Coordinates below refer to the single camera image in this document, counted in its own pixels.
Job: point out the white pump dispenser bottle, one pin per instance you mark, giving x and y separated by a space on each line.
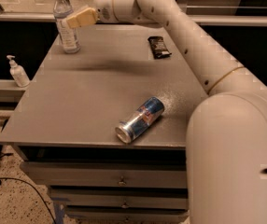
18 73

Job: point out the dark snack bar wrapper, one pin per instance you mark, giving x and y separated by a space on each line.
158 47

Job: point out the blue silver energy drink can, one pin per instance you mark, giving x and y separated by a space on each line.
141 119

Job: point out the clear plastic water bottle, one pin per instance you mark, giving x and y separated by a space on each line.
68 36

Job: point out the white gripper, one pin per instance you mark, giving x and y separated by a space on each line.
104 6

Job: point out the grey metal railing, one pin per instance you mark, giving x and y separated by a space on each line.
21 14

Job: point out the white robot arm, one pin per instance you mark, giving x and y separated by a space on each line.
226 142

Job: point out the grey drawer cabinet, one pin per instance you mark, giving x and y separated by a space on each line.
64 128

